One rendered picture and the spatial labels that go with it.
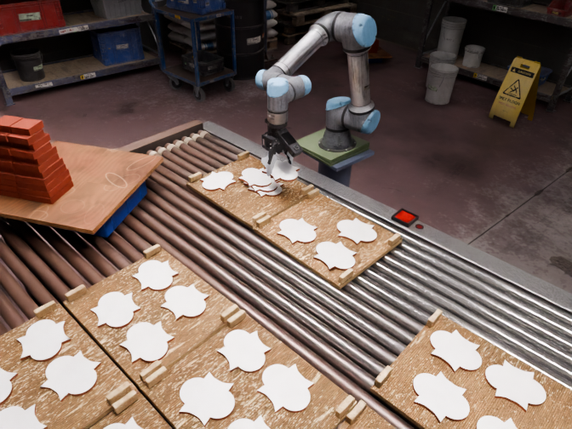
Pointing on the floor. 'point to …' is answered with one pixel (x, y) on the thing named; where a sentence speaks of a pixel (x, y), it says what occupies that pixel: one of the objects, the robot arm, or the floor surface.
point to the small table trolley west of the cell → (177, 74)
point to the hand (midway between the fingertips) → (281, 170)
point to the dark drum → (243, 37)
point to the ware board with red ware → (377, 53)
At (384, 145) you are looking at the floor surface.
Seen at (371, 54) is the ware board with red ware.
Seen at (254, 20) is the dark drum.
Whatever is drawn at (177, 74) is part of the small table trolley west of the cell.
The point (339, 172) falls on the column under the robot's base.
